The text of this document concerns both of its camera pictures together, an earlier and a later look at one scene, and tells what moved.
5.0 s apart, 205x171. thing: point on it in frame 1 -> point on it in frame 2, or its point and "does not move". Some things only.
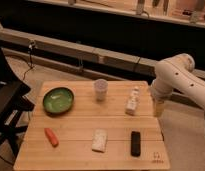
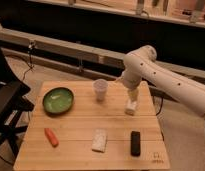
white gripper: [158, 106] -> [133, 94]
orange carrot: [52, 137] does not move
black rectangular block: [135, 144] does not move
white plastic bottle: [133, 101] does not move
